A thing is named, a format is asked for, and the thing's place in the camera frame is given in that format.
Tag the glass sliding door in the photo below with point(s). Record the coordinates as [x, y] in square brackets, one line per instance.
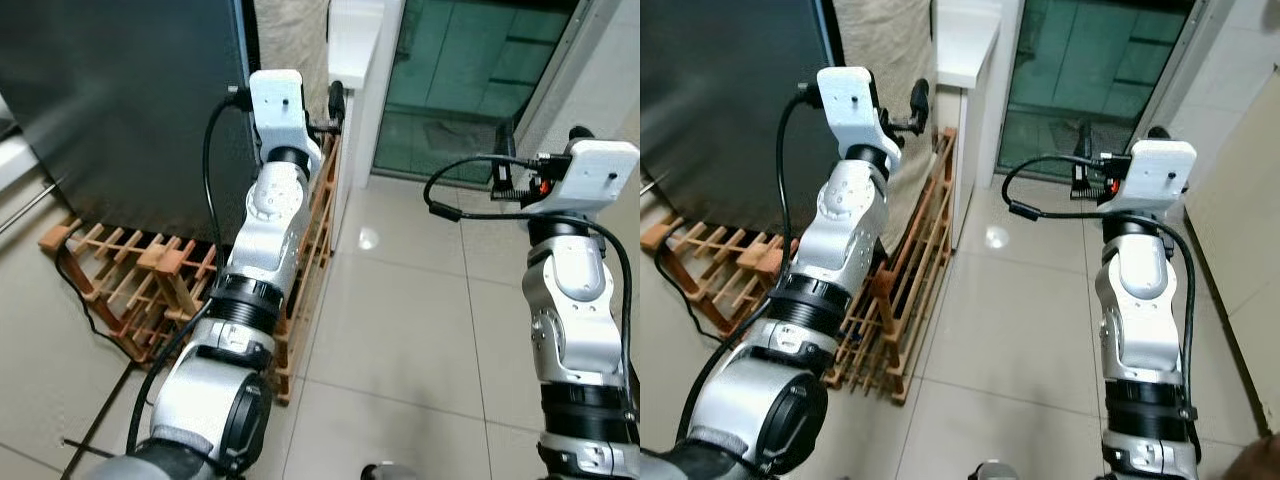
[470, 70]
[1080, 70]

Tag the cream door panel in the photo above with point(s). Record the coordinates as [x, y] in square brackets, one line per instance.
[1240, 220]

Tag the white kitchen counter cabinet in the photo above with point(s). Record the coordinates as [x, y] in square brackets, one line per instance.
[12, 165]

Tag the wooden slatted rack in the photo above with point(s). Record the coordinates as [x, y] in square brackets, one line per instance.
[165, 262]
[770, 262]

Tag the grey right robot foot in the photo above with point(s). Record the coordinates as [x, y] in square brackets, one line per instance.
[388, 471]
[993, 471]

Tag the dark grey fridge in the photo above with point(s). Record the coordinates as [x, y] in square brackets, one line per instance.
[120, 100]
[730, 100]

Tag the beige cloth fridge cover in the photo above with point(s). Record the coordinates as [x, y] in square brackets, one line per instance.
[890, 50]
[295, 40]

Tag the person foot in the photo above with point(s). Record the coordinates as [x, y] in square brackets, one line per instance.
[1260, 458]

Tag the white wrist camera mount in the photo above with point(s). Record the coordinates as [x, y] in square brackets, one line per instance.
[275, 105]
[600, 170]
[1160, 170]
[850, 105]

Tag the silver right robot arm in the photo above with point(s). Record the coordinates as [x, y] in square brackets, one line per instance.
[1140, 300]
[575, 300]

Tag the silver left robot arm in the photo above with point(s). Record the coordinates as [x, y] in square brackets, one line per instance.
[850, 220]
[265, 230]

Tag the narrow white counter cabinet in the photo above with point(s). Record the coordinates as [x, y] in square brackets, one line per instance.
[965, 40]
[355, 40]

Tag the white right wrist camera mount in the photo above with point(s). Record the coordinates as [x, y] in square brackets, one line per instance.
[1160, 170]
[600, 170]

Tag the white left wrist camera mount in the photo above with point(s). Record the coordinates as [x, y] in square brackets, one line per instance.
[275, 105]
[850, 105]

